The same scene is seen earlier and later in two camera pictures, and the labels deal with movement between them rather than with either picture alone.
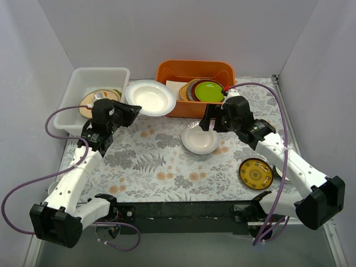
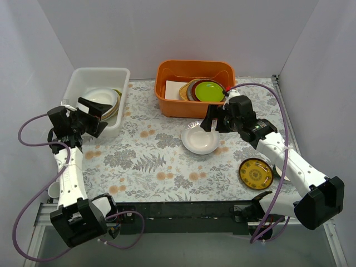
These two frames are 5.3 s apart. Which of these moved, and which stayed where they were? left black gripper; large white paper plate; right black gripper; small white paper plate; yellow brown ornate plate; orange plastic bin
Moved: left black gripper; large white paper plate
Stayed: yellow brown ornate plate; small white paper plate; orange plastic bin; right black gripper
